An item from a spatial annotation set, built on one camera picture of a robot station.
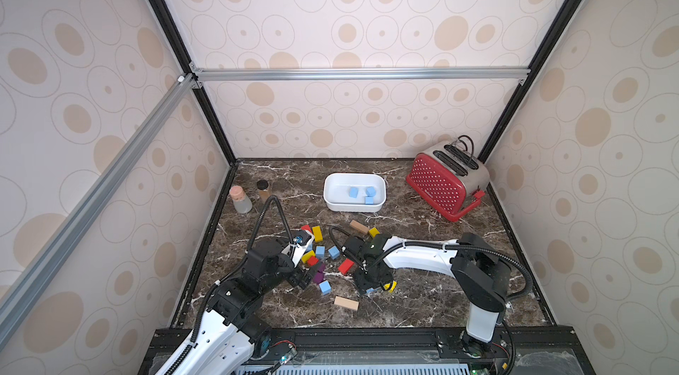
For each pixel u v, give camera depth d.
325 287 0.82
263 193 1.00
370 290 0.76
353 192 1.08
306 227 0.98
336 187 1.09
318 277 0.85
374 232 0.97
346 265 0.87
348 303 0.81
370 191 1.07
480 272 0.47
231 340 0.60
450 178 0.90
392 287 0.82
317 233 0.94
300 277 0.66
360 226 0.98
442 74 1.81
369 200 1.05
